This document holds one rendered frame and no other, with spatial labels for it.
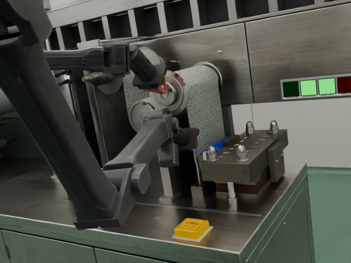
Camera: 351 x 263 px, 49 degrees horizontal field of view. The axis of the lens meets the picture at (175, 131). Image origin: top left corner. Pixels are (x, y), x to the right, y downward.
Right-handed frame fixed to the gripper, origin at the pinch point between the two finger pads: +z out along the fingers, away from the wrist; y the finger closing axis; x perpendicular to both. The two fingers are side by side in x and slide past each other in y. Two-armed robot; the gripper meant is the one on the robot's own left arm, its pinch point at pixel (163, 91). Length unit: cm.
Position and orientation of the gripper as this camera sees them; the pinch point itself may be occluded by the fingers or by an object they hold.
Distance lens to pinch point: 119.9
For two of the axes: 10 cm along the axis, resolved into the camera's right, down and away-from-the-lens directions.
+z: 4.6, 4.5, 7.7
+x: 2.5, -8.9, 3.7
